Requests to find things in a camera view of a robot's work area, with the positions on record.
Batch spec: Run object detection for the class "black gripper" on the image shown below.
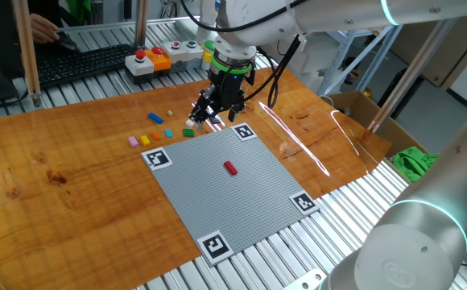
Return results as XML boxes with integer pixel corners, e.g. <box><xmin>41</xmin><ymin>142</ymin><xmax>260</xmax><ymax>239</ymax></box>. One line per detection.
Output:
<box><xmin>188</xmin><ymin>67</ymin><xmax>256</xmax><ymax>132</ymax></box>

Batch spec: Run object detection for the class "grey Lego baseplate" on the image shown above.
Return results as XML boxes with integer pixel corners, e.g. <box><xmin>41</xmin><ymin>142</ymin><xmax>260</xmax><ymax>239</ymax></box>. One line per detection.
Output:
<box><xmin>140</xmin><ymin>122</ymin><xmax>321</xmax><ymax>267</ymax></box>

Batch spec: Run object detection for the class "bare person hand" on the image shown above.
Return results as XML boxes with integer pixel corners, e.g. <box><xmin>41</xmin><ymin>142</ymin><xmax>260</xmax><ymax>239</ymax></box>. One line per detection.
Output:
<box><xmin>30</xmin><ymin>13</ymin><xmax>60</xmax><ymax>44</ymax></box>

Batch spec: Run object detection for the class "black white marker tag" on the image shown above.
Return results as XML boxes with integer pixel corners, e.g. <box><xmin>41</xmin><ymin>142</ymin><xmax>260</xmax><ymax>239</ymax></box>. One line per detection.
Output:
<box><xmin>140</xmin><ymin>147</ymin><xmax>174</xmax><ymax>172</ymax></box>
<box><xmin>196</xmin><ymin>230</ymin><xmax>235</xmax><ymax>267</ymax></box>
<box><xmin>230</xmin><ymin>122</ymin><xmax>258</xmax><ymax>142</ymax></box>
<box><xmin>288</xmin><ymin>190</ymin><xmax>321</xmax><ymax>217</ymax></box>

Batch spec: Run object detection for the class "yellow bottle green cap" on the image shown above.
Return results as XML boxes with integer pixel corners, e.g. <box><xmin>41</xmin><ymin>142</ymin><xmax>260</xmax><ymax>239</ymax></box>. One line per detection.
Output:
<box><xmin>200</xmin><ymin>39</ymin><xmax>217</xmax><ymax>72</ymax></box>

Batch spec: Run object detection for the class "grey two button box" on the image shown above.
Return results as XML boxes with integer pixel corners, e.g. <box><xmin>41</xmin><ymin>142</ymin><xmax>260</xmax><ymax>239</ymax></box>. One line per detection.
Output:
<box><xmin>160</xmin><ymin>39</ymin><xmax>205</xmax><ymax>69</ymax></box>

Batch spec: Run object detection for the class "orange button box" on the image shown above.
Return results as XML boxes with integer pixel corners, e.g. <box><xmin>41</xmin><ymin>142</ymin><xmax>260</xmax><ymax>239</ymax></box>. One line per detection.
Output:
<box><xmin>144</xmin><ymin>46</ymin><xmax>172</xmax><ymax>73</ymax></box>

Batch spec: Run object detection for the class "white emergency stop box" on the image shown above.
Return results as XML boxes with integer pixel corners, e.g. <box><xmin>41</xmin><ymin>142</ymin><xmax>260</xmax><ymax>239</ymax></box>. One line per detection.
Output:
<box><xmin>124</xmin><ymin>49</ymin><xmax>155</xmax><ymax>85</ymax></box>

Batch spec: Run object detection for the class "white metal rack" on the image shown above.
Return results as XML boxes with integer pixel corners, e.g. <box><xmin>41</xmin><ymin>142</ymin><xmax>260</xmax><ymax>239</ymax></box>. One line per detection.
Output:
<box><xmin>293</xmin><ymin>23</ymin><xmax>404</xmax><ymax>97</ymax></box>

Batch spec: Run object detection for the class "cardboard box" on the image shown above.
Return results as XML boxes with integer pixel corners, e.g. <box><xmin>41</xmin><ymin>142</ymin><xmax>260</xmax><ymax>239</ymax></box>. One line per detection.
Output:
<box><xmin>328</xmin><ymin>90</ymin><xmax>432</xmax><ymax>170</ymax></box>

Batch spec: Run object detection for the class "black keyboard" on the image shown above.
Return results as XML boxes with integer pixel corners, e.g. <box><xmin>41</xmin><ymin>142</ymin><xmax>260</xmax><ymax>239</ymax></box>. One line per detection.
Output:
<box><xmin>34</xmin><ymin>43</ymin><xmax>136</xmax><ymax>89</ymax></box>

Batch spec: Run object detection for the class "wood grain table mat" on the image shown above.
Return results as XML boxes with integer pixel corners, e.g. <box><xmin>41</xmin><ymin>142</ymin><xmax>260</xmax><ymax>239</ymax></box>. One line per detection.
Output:
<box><xmin>0</xmin><ymin>66</ymin><xmax>392</xmax><ymax>290</ymax></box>

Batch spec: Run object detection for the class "green cloth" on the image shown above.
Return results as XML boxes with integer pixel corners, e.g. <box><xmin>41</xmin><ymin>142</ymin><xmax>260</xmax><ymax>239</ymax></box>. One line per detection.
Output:
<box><xmin>392</xmin><ymin>146</ymin><xmax>440</xmax><ymax>184</ymax></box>
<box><xmin>66</xmin><ymin>0</ymin><xmax>93</xmax><ymax>24</ymax></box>

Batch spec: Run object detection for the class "green flange ring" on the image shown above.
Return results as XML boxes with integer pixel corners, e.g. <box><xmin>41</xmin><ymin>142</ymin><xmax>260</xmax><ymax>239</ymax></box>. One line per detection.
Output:
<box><xmin>210</xmin><ymin>54</ymin><xmax>254</xmax><ymax>76</ymax></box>

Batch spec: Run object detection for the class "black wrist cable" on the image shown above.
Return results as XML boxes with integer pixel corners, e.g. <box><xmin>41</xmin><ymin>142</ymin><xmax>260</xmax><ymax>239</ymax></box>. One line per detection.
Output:
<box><xmin>241</xmin><ymin>35</ymin><xmax>302</xmax><ymax>110</ymax></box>

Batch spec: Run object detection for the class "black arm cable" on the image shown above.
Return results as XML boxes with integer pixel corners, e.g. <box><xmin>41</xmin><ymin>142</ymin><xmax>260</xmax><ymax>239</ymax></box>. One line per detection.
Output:
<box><xmin>179</xmin><ymin>0</ymin><xmax>313</xmax><ymax>33</ymax></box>

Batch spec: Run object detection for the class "aluminium frame post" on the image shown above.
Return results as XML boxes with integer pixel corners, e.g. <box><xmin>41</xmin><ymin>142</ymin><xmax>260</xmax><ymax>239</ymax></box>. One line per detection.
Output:
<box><xmin>134</xmin><ymin>0</ymin><xmax>150</xmax><ymax>49</ymax></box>
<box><xmin>11</xmin><ymin>0</ymin><xmax>43</xmax><ymax>109</ymax></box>
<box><xmin>366</xmin><ymin>18</ymin><xmax>458</xmax><ymax>134</ymax></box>

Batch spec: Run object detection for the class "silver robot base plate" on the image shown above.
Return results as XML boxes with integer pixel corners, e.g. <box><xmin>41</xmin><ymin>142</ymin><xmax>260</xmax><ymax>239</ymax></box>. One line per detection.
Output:
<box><xmin>282</xmin><ymin>268</ymin><xmax>327</xmax><ymax>290</ymax></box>

